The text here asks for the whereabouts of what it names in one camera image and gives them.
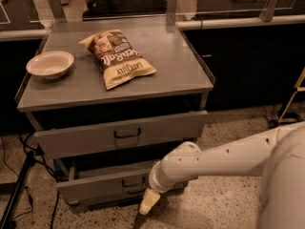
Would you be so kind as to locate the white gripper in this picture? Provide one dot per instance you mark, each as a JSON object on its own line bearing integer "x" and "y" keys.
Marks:
{"x": 154, "y": 183}

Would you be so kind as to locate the grey drawer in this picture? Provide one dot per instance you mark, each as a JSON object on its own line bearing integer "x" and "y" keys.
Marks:
{"x": 91, "y": 139}
{"x": 107, "y": 184}

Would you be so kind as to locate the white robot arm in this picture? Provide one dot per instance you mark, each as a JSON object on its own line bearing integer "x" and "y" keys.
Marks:
{"x": 277, "y": 155}

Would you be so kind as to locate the grey metal drawer cabinet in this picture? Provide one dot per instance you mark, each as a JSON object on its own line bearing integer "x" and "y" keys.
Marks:
{"x": 178, "y": 86}

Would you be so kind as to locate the grey top drawer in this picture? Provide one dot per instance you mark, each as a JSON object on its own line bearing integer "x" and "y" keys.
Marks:
{"x": 91, "y": 139}

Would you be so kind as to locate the black tripod leg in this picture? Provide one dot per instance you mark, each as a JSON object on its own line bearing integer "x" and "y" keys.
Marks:
{"x": 16, "y": 189}

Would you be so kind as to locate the sea salt chips bag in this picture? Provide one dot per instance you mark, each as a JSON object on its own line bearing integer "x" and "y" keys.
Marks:
{"x": 119, "y": 62}

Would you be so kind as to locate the white bowl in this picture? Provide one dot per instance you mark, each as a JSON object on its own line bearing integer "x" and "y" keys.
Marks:
{"x": 50, "y": 65}

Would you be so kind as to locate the grey background counter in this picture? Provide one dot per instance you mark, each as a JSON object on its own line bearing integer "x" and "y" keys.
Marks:
{"x": 247, "y": 8}

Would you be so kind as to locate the wheeled cart frame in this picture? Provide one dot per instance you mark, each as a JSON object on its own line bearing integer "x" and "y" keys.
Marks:
{"x": 283, "y": 116}

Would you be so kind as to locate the white horizontal rail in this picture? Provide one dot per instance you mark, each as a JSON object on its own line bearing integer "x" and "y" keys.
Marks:
{"x": 239, "y": 23}

